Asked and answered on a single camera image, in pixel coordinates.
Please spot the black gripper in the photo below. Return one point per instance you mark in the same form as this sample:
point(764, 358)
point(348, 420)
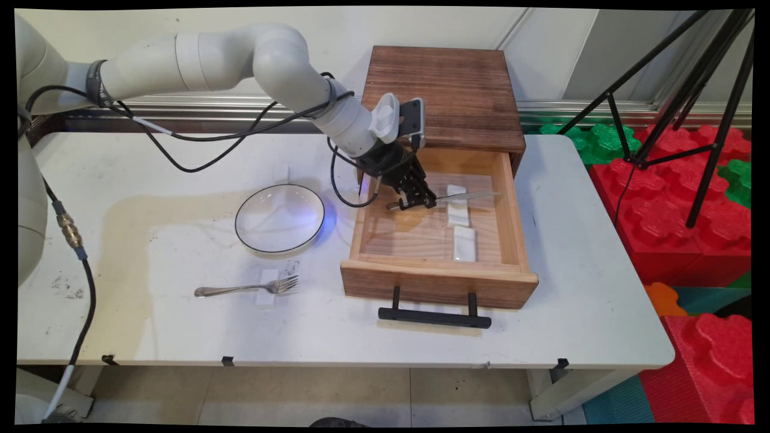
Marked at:
point(391, 165)

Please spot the silver table knife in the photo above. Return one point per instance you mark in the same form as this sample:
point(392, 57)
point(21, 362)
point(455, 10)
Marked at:
point(469, 196)

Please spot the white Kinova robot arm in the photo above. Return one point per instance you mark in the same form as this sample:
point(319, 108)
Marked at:
point(283, 60)

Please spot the white ceramic cutlery rest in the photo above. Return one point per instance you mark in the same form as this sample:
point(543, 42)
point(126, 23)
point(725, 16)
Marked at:
point(458, 213)
point(281, 174)
point(465, 245)
point(269, 299)

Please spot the light wooden drawer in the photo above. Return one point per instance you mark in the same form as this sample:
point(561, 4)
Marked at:
point(415, 240)

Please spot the dark wooden drawer cabinet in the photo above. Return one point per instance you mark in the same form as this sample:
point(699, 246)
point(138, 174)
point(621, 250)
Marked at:
point(463, 96)

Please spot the white plate with black rim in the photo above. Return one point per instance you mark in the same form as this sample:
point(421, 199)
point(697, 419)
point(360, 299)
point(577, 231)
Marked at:
point(280, 218)

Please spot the silver fork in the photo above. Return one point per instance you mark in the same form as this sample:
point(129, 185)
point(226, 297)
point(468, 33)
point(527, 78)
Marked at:
point(240, 288)

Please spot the large red foam block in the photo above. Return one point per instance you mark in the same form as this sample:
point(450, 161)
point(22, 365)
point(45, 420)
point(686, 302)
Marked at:
point(662, 222)

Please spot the white table leg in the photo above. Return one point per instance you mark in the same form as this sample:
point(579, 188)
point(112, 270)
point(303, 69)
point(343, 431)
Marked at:
point(571, 391)

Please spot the orange foam piece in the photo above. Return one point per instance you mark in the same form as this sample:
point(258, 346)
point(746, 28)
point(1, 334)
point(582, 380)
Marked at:
point(663, 299)

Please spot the teal foam mat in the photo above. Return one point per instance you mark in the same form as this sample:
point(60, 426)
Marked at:
point(616, 403)

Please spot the black tripod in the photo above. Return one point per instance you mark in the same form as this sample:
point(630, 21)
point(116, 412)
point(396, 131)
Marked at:
point(701, 78)

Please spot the small green foam block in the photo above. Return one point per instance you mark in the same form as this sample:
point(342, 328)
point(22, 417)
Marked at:
point(739, 180)

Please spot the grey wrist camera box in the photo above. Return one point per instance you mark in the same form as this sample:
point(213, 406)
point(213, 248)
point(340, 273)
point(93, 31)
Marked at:
point(391, 117)

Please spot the aluminium wall rail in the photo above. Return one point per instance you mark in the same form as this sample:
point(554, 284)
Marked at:
point(571, 111)

